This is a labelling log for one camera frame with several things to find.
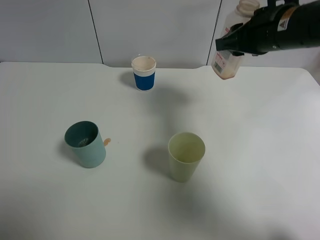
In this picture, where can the pale green plastic cup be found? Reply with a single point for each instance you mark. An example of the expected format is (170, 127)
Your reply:
(185, 150)

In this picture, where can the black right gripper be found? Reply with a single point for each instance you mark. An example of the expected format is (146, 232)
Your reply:
(288, 26)

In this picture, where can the clear plastic drink bottle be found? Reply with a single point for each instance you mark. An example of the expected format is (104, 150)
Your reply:
(224, 64)

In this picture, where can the blue sleeved white cup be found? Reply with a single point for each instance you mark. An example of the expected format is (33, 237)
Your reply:
(144, 68)

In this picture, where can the teal plastic cup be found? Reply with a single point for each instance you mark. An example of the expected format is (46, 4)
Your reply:
(85, 141)

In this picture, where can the brown drink spill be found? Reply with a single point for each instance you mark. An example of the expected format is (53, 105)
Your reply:
(106, 141)

